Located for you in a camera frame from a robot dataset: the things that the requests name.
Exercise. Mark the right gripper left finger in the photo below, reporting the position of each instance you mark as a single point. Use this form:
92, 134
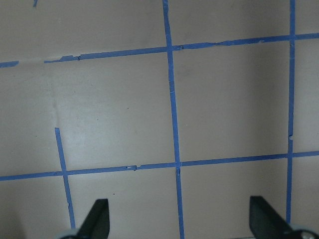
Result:
97, 223

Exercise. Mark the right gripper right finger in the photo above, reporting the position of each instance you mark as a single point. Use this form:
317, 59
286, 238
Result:
266, 223

